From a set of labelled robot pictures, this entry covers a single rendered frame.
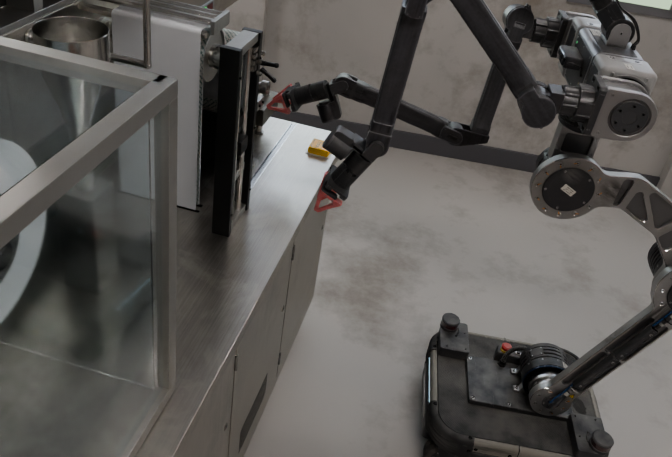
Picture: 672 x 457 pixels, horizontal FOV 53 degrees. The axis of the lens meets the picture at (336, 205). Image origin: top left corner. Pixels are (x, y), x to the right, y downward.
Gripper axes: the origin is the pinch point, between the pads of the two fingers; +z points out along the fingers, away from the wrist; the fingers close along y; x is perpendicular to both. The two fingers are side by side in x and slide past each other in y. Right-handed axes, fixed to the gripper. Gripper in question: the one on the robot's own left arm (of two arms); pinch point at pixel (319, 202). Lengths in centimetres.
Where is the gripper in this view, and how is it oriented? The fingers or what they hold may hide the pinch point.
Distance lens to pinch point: 178.9
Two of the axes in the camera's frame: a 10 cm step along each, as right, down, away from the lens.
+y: -1.2, 5.4, -8.3
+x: 7.9, 5.6, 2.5
